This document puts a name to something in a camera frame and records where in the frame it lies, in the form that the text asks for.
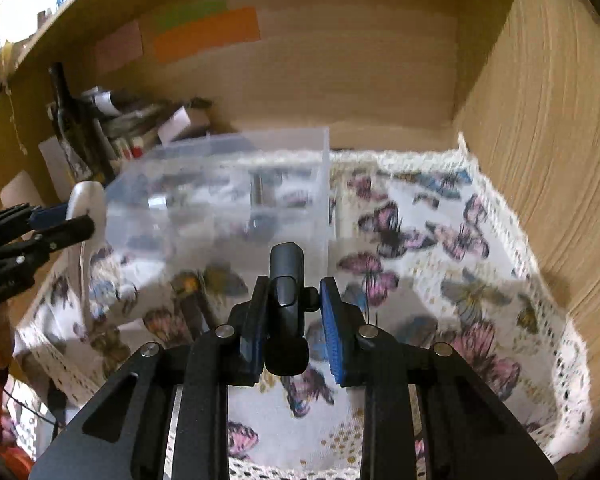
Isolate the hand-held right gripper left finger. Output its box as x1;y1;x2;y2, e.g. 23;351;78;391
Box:
27;276;272;480

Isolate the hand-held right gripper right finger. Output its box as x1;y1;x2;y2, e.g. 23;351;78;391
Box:
319;276;561;480

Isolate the butterfly print lace tablecloth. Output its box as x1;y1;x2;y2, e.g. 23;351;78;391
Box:
14;132;594;480

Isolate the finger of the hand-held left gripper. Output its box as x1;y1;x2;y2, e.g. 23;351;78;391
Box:
0;203;73;235
0;215;96;281

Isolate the pink sticky note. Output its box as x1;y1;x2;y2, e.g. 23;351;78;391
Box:
93;20;144;74

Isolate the black plastic gadget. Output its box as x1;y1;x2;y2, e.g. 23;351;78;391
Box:
262;242;319;376

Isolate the orange sticky note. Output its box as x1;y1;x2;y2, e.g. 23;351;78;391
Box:
154;7;261;64

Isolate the person's red clothing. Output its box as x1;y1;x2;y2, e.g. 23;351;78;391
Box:
0;374;38;480

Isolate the wooden shelf unit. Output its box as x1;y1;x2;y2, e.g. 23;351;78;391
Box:
0;0;600;413

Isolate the white paper card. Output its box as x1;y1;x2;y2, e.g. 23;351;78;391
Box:
38;137;83;202

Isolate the green sticky note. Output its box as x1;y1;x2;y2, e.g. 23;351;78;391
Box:
154;0;229;32

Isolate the pile of small clutter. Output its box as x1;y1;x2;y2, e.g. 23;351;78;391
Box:
80;87;213;162

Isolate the clear plastic storage box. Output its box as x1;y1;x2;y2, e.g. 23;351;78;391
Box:
101;127;332;322

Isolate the dark glass bottle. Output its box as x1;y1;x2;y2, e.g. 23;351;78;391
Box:
48;62;117;187

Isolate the white plastic lid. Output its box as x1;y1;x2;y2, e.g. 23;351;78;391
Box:
66;181;107;333

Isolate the small white cardboard box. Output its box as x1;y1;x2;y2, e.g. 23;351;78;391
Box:
157;106;212;145

